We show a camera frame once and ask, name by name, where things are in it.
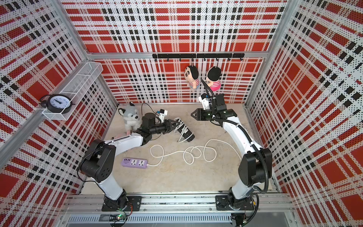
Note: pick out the purple power strip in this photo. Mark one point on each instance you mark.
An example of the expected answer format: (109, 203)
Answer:
(134, 163)

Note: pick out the white wire mesh shelf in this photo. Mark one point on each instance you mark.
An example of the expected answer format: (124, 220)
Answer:
(77, 87)

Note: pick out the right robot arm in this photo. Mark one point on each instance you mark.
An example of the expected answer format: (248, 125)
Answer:
(255, 169)

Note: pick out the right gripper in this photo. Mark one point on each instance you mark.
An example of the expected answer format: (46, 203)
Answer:
(200, 115)

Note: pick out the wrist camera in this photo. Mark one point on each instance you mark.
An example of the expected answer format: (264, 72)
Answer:
(208, 98)
(162, 114)

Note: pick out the black power strip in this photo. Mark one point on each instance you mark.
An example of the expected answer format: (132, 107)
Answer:
(186, 135)

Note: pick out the black hook rail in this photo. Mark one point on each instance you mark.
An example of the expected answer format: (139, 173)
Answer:
(199, 56)

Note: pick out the hanging doll striped shirt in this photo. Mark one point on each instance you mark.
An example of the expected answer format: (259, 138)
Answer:
(191, 74)

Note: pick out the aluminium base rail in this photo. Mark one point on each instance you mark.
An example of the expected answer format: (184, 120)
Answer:
(179, 209)

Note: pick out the black alarm clock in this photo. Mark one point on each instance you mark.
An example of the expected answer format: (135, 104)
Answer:
(56, 103)

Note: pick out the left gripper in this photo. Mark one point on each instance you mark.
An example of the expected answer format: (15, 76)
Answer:
(168, 126)

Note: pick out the hanging doll pink shirt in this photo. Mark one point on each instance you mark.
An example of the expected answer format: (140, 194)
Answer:
(213, 78)

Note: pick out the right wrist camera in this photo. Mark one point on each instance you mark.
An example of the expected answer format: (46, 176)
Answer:
(208, 98)

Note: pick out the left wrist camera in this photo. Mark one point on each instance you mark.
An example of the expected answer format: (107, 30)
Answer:
(162, 114)

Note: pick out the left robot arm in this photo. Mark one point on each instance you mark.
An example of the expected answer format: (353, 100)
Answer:
(97, 163)

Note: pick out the grey husky plush toy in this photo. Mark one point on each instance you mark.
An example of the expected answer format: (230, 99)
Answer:
(132, 119)

